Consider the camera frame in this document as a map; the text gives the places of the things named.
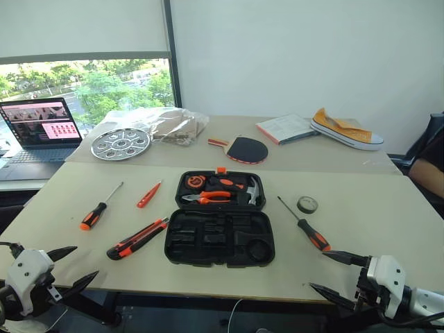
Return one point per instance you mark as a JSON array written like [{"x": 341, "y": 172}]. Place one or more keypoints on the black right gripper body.
[{"x": 366, "y": 288}]

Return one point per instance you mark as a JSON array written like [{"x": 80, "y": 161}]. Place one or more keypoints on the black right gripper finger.
[
  {"x": 333, "y": 295},
  {"x": 347, "y": 257}
]

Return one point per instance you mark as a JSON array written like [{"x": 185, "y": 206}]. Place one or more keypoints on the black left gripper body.
[{"x": 52, "y": 289}]

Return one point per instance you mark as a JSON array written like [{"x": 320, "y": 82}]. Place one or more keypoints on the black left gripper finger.
[
  {"x": 80, "y": 282},
  {"x": 62, "y": 252}
]

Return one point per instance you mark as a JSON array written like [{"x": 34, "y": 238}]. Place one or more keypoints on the black shaft screwdriver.
[{"x": 314, "y": 236}]

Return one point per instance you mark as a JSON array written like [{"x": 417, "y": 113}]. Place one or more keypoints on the silver shaft screwdriver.
[{"x": 93, "y": 216}]

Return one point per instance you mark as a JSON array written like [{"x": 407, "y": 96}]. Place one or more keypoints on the black electrical tape roll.
[{"x": 307, "y": 204}]

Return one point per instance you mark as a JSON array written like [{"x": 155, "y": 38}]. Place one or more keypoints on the black orange utility knife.
[{"x": 133, "y": 243}]

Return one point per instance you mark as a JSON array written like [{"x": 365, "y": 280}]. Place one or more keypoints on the orange voltage tester pen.
[{"x": 147, "y": 197}]

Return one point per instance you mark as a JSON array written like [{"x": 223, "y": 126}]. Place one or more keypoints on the black tool case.
[{"x": 208, "y": 239}]

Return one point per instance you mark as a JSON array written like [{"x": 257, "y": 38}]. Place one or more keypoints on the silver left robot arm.
[{"x": 7, "y": 302}]

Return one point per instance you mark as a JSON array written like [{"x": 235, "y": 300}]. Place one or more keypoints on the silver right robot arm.
[{"x": 425, "y": 300}]

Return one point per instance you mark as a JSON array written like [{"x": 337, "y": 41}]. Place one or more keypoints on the seated person in dark shirt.
[{"x": 428, "y": 173}]

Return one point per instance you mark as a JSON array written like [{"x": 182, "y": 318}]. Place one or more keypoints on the yellow canvas sneaker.
[{"x": 347, "y": 135}]

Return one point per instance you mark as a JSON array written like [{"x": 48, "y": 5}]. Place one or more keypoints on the round metal compartment tray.
[{"x": 120, "y": 144}]

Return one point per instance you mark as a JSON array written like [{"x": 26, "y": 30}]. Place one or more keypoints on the open laptop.
[{"x": 38, "y": 128}]

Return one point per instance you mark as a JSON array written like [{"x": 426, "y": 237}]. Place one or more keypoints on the open book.
[{"x": 288, "y": 128}]

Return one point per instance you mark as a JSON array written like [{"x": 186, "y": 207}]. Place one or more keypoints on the table tennis paddle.
[{"x": 248, "y": 150}]

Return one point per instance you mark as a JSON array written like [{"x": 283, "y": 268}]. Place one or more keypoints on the orange black tape measure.
[{"x": 194, "y": 181}]

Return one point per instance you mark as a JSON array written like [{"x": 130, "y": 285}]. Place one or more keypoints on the window pane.
[{"x": 104, "y": 90}]

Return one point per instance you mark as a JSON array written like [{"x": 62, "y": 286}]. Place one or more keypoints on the clear plastic bag with cardboard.
[{"x": 173, "y": 125}]

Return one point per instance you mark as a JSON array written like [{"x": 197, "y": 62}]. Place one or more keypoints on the white roller blind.
[{"x": 83, "y": 27}]

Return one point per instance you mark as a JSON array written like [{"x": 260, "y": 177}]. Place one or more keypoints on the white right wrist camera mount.
[{"x": 388, "y": 277}]

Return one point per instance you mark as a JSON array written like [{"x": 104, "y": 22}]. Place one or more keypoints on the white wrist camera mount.
[
  {"x": 388, "y": 277},
  {"x": 26, "y": 274}
]

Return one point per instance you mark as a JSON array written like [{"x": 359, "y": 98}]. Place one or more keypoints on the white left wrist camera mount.
[{"x": 26, "y": 274}]

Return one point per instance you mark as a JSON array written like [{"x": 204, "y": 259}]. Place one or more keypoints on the black window frame post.
[{"x": 173, "y": 52}]

